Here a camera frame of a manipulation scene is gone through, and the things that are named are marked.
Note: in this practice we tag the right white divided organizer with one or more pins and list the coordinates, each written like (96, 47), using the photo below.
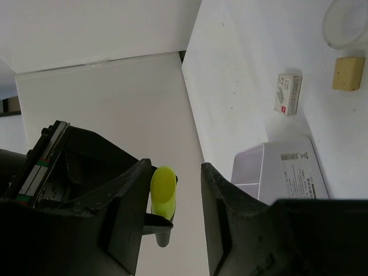
(279, 169)

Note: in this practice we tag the black yellow highlighter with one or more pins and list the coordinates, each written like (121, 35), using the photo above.
(159, 221)

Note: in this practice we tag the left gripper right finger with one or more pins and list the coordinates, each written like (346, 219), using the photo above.
(289, 237)

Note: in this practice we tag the white staples box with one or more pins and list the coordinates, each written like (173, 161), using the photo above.
(287, 94)

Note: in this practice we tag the tan eraser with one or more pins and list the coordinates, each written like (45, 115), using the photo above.
(348, 73)

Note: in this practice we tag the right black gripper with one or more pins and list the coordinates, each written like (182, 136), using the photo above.
(66, 163)

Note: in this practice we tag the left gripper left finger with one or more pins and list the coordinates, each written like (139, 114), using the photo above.
(98, 233)

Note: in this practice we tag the clear tape roll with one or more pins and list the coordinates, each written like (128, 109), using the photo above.
(345, 25)

